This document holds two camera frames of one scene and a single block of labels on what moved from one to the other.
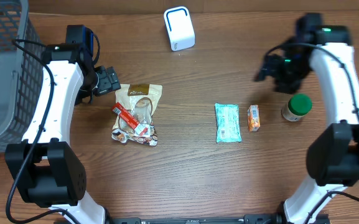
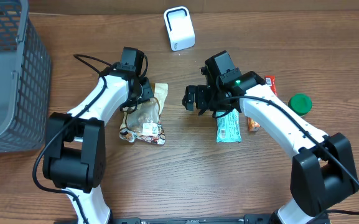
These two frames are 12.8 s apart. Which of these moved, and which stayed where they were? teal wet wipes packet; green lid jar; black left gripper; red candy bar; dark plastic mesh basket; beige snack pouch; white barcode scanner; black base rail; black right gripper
Moved: red candy bar; black right gripper; black left gripper; beige snack pouch
Stayed: white barcode scanner; green lid jar; teal wet wipes packet; dark plastic mesh basket; black base rail
